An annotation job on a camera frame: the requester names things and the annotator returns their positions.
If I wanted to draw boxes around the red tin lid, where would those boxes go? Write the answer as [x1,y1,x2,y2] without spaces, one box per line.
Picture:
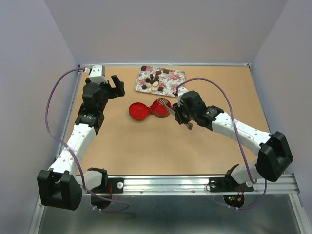
[128,102,151,121]

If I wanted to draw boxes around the purple cable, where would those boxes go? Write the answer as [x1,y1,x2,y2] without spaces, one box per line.
[45,68,130,213]
[176,78,268,211]

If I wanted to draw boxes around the red round tin box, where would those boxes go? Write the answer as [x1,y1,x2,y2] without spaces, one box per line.
[150,98,170,118]

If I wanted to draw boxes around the aluminium mounting rail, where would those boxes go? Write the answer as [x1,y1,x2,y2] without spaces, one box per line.
[93,174,300,196]

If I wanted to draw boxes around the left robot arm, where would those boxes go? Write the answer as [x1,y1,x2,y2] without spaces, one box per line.
[37,75,125,210]

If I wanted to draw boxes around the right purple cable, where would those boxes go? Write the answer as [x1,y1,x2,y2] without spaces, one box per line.
[176,78,268,211]

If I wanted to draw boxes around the floral rectangular tray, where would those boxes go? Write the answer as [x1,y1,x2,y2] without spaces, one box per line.
[134,65,186,97]

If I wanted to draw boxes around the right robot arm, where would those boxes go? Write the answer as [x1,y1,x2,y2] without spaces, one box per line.
[173,87,293,190]

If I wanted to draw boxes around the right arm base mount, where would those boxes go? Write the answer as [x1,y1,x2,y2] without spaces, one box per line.
[205,176,254,208]

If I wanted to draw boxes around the metal serving tongs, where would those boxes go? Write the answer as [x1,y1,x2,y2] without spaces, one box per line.
[157,98,193,130]

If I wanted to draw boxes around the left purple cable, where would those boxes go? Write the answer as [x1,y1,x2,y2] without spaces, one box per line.
[45,68,130,213]

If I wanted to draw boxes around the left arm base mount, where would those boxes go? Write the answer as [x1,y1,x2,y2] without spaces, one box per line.
[87,167,124,211]

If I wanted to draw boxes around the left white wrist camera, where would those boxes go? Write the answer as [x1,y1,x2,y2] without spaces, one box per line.
[89,65,108,84]

